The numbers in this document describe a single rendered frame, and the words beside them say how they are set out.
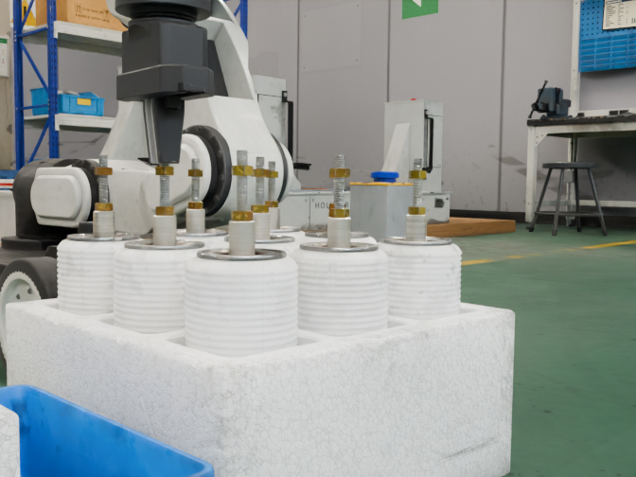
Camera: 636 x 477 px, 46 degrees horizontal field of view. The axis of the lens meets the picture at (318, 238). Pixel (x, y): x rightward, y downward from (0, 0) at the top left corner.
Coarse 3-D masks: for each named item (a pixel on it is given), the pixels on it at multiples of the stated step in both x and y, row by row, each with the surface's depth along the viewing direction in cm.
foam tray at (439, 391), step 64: (64, 320) 72; (448, 320) 74; (512, 320) 80; (64, 384) 71; (128, 384) 63; (192, 384) 56; (256, 384) 55; (320, 384) 60; (384, 384) 66; (448, 384) 72; (512, 384) 81; (192, 448) 56; (256, 448) 56; (320, 448) 60; (384, 448) 66; (448, 448) 73
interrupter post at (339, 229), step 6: (330, 222) 71; (336, 222) 70; (342, 222) 70; (348, 222) 71; (330, 228) 71; (336, 228) 70; (342, 228) 70; (348, 228) 71; (330, 234) 71; (336, 234) 70; (342, 234) 70; (348, 234) 71; (330, 240) 71; (336, 240) 71; (342, 240) 70; (348, 240) 71; (330, 246) 71; (336, 246) 71; (342, 246) 71; (348, 246) 71
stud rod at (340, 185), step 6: (336, 156) 71; (342, 156) 71; (336, 162) 71; (342, 162) 71; (336, 180) 71; (342, 180) 71; (336, 186) 71; (342, 186) 71; (336, 192) 71; (342, 192) 71; (336, 198) 71; (342, 198) 71; (336, 204) 71; (342, 204) 71
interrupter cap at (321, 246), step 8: (304, 248) 70; (312, 248) 69; (320, 248) 68; (328, 248) 68; (336, 248) 68; (344, 248) 68; (352, 248) 68; (360, 248) 68; (368, 248) 69; (376, 248) 70
